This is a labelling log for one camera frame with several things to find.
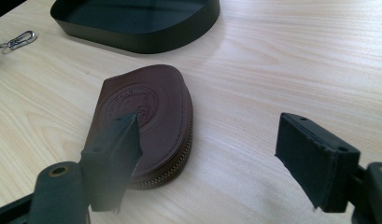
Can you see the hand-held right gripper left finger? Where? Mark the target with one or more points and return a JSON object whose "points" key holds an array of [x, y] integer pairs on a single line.
{"points": [[107, 161]]}

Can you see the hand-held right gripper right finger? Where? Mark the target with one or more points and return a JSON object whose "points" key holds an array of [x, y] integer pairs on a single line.
{"points": [[310, 161]]}

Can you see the black key rack tray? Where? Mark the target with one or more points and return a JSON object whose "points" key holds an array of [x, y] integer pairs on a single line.
{"points": [[138, 40]]}

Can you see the silver carabiner keyring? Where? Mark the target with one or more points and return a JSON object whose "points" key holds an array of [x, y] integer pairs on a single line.
{"points": [[11, 44]]}

